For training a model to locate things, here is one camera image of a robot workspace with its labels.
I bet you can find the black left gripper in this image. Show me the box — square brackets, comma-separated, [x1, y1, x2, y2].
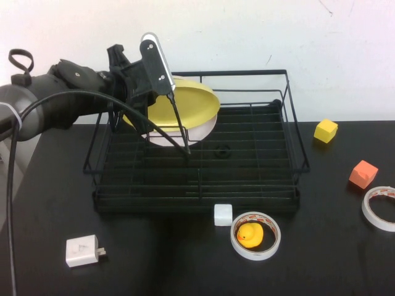
[106, 44, 191, 155]

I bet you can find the yellow round plate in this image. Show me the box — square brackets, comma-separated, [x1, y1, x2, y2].
[122, 76, 222, 136]

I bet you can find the small white cube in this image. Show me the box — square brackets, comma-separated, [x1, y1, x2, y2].
[214, 203, 233, 227]

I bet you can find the yellow rubber duck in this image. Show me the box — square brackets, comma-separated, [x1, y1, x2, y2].
[236, 223, 264, 249]

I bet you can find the white double-sided tape roll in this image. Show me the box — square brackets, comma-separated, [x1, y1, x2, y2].
[361, 186, 395, 232]
[230, 211, 281, 261]

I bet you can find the white power adapter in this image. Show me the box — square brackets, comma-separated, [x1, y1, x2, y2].
[65, 234, 107, 268]

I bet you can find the yellow foam cube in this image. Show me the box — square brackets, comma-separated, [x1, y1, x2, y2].
[314, 119, 339, 144]

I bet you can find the orange foam cube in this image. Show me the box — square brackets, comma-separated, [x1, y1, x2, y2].
[349, 159, 379, 189]

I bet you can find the black wire dish rack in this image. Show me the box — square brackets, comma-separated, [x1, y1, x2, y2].
[92, 99, 301, 216]
[83, 69, 310, 201]

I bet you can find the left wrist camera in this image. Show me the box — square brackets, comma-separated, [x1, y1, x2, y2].
[139, 32, 177, 93]

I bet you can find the black strap loop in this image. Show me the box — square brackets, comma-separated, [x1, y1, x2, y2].
[8, 48, 34, 84]

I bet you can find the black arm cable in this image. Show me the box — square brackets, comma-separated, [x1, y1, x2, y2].
[6, 89, 149, 296]

